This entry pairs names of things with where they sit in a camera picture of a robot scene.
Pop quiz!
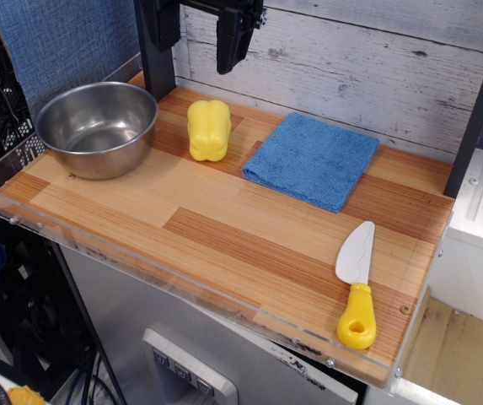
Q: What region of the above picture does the yellow handled toy knife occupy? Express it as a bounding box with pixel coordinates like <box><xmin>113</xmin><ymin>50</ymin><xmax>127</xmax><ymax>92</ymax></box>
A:
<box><xmin>335</xmin><ymin>221</ymin><xmax>377</xmax><ymax>349</ymax></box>

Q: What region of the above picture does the stainless steel bowl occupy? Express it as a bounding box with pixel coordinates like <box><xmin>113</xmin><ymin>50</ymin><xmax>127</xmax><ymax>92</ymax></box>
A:
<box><xmin>35</xmin><ymin>82</ymin><xmax>158</xmax><ymax>180</ymax></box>

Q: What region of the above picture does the white ridged metal box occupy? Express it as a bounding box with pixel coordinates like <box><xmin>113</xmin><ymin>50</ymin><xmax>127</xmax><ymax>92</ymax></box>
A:
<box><xmin>446</xmin><ymin>148</ymin><xmax>483</xmax><ymax>258</ymax></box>

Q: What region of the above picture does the yellow toy pepper block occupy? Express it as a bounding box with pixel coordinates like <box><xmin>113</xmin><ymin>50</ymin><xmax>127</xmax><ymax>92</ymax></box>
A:
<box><xmin>187</xmin><ymin>100</ymin><xmax>232</xmax><ymax>162</ymax></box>

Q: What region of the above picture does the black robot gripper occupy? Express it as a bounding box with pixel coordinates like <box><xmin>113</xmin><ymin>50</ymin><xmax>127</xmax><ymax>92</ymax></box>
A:
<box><xmin>140</xmin><ymin>0</ymin><xmax>267</xmax><ymax>74</ymax></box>

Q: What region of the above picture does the grey metal cabinet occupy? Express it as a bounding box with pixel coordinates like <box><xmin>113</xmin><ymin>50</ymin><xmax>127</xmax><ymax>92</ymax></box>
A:
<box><xmin>60</xmin><ymin>246</ymin><xmax>366</xmax><ymax>404</ymax></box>

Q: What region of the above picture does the black plastic crate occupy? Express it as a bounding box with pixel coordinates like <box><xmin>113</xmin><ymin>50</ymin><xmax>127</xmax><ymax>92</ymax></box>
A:
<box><xmin>0</xmin><ymin>41</ymin><xmax>35</xmax><ymax>170</ymax></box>

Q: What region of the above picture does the black left vertical post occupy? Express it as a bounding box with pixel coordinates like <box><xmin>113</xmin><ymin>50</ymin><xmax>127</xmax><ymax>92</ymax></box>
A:
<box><xmin>133</xmin><ymin>1</ymin><xmax>176</xmax><ymax>101</ymax></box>

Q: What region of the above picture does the blue folded cloth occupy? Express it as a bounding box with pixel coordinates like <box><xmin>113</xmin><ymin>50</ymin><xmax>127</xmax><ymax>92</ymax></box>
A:
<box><xmin>242</xmin><ymin>113</ymin><xmax>379</xmax><ymax>213</ymax></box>

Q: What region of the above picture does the clear acrylic table guard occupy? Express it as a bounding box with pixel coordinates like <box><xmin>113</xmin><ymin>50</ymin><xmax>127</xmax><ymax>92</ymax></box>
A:
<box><xmin>0</xmin><ymin>54</ymin><xmax>453</xmax><ymax>396</ymax></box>

